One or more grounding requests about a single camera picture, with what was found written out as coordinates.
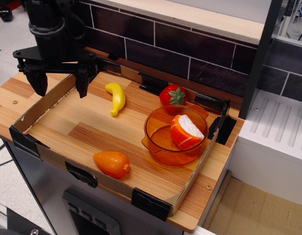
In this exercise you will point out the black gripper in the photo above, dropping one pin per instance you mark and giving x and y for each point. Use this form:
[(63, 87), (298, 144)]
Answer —
[(55, 52)]

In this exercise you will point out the orange white toy sushi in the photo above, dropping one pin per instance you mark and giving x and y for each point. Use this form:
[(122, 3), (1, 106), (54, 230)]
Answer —
[(185, 133)]

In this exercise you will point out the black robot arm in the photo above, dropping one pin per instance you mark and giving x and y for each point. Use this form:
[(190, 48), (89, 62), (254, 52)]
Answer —
[(48, 13)]

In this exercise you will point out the cardboard fence with black tape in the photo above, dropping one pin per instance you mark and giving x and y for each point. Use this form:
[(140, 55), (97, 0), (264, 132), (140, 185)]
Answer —
[(67, 131)]

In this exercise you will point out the transparent orange plastic pot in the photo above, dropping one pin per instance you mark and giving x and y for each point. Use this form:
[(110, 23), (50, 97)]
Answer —
[(158, 138)]

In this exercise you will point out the yellow toy banana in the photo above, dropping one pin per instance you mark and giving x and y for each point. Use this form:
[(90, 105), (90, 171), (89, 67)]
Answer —
[(118, 97)]

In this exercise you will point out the black caster wheel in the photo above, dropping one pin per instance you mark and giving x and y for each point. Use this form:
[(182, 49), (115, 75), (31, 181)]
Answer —
[(6, 14)]

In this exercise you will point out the orange toy carrot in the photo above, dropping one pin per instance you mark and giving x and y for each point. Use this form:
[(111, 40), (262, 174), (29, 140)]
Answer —
[(112, 163)]

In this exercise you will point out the red toy strawberry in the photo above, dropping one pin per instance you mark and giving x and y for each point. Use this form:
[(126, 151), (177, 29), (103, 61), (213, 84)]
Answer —
[(172, 96)]

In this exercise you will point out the light wooden shelf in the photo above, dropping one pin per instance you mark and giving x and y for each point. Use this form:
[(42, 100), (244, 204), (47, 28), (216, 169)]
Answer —
[(203, 20)]

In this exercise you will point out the grey toy oven panel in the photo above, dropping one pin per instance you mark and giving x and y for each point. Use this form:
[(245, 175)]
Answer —
[(87, 219)]

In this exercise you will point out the white toy sink drainboard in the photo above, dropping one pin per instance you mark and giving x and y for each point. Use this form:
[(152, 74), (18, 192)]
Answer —
[(268, 151)]

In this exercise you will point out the dark grey vertical post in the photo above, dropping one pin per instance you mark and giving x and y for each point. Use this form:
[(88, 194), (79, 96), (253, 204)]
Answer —
[(263, 48)]

